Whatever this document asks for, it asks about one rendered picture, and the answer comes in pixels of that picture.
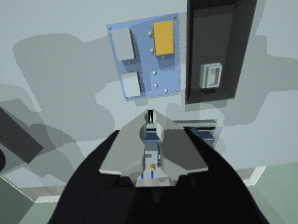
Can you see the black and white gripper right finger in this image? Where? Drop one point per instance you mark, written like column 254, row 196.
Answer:
column 184, row 153

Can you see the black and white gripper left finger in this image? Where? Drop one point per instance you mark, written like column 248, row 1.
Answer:
column 121, row 154

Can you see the yellow block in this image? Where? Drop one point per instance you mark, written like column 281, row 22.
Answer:
column 163, row 37

